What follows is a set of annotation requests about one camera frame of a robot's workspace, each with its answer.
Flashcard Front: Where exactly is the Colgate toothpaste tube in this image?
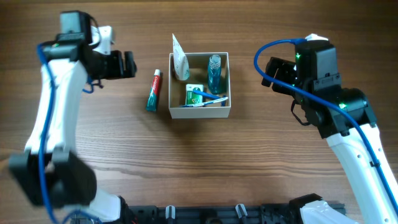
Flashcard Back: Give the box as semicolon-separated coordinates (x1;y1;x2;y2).
146;69;162;112

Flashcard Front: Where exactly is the white lotion tube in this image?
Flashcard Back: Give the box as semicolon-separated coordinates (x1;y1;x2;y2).
172;34;190;81

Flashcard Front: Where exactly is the blue white toothbrush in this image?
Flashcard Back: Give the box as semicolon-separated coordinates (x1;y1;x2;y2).
180;97;229;108

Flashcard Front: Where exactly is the blue Listerine mouthwash bottle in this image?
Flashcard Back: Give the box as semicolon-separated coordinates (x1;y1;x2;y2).
208;55;222;95

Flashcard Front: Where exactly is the blue disposable razor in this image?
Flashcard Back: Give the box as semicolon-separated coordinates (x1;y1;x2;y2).
193;90;221;101

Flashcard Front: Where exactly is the green white soap packet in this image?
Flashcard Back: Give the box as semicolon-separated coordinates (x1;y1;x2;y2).
185;84;204;105

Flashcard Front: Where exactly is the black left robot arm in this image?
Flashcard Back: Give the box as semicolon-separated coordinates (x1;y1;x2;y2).
9;40;137;223

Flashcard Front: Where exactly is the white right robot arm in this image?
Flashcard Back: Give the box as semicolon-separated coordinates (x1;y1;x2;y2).
261;57;397;223

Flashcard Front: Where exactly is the white cardboard box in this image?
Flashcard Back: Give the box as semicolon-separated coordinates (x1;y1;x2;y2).
168;52;232;119

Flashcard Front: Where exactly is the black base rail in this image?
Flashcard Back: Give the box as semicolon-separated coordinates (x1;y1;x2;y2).
129;203;303;224

